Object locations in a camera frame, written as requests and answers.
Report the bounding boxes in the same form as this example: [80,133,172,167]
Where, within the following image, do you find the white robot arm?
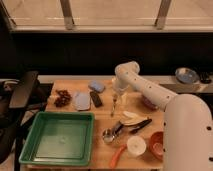
[113,61,213,171]

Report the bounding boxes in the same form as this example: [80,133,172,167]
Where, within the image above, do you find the green plastic tray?
[19,112,95,166]

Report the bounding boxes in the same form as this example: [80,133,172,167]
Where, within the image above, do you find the silver metal fork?
[110,94,118,117]

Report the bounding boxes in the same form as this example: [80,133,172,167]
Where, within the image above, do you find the black rectangular block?
[90,91,102,107]

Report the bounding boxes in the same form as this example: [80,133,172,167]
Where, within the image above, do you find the cream banana shaped object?
[121,111,147,126]

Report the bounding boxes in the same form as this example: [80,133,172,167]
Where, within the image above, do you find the blue sponge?
[88,80,105,93]

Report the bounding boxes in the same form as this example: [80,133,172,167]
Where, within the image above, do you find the white round lid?
[127,136,146,157]

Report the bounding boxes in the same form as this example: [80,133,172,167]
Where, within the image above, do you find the orange handled utensil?
[109,144,127,169]

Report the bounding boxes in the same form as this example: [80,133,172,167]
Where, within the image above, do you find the dark grapes bunch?
[54,90,71,107]

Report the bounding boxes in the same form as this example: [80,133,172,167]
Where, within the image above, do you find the blue plate on ledge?
[175,67,199,84]

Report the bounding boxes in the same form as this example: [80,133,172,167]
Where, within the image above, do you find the red bowl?
[149,131,163,161]

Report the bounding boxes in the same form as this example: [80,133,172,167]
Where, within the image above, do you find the metal measuring scoop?
[102,121,123,144]

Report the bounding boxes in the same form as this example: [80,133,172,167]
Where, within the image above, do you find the pale blue lid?
[73,92,90,111]

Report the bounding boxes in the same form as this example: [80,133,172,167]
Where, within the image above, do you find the black handled tool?
[129,119,152,134]

